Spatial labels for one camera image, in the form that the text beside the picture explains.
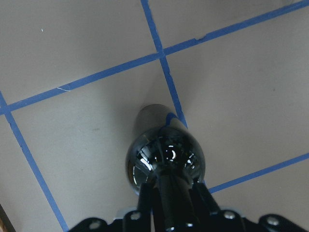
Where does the wooden tray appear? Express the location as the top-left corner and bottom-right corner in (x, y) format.
(0, 206), (11, 232)

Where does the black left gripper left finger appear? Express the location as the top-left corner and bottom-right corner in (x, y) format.
(137, 183), (153, 217)

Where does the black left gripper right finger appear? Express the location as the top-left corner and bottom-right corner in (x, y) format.
(192, 182), (221, 216)

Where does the dark wine bottle carried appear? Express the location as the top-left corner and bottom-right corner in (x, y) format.
(126, 104), (205, 232)

